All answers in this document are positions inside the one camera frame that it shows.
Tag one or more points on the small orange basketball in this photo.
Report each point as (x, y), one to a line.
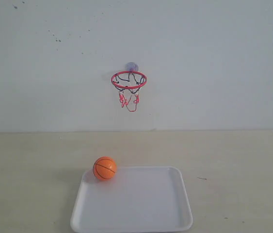
(104, 168)

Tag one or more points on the red mini basketball hoop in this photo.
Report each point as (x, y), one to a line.
(128, 84)

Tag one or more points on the clear suction cup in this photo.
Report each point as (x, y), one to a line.
(132, 67)

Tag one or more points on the white plastic tray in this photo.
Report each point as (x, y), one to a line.
(138, 199)

